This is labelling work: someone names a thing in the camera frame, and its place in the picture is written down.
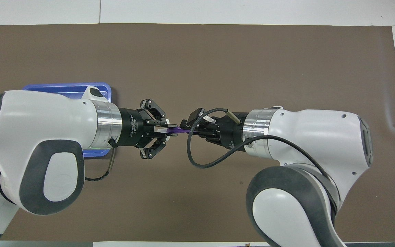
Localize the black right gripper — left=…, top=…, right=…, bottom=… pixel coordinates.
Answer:
left=180, top=108, right=248, bottom=150

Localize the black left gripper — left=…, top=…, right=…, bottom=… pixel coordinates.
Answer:
left=117, top=99, right=178, bottom=159

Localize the purple pen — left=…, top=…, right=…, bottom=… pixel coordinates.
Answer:
left=165, top=126, right=198, bottom=135

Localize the brown table mat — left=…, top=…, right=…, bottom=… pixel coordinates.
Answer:
left=0, top=23, right=395, bottom=242

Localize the blue plastic tray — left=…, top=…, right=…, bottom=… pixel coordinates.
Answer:
left=22, top=82, right=112, bottom=158

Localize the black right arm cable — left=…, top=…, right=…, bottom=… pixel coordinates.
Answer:
left=187, top=108, right=338, bottom=213

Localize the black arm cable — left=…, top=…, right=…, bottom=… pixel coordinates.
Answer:
left=84, top=139, right=117, bottom=181
left=187, top=108, right=338, bottom=213

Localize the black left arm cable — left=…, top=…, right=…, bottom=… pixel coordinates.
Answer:
left=84, top=139, right=117, bottom=181

